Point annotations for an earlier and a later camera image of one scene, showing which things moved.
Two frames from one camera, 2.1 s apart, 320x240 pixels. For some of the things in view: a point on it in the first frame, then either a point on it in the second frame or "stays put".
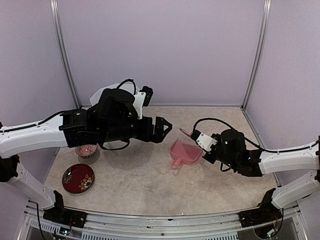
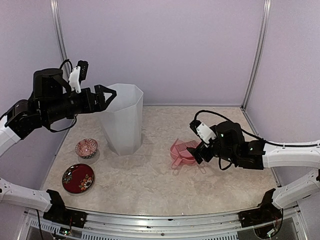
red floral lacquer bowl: x=78 y=178 stays put
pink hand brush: x=186 y=133 -> x=182 y=149
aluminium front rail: x=222 y=226 stays put
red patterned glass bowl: x=86 y=151 stays put
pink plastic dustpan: x=184 y=151 stays put
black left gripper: x=146 y=135 -> x=90 y=107
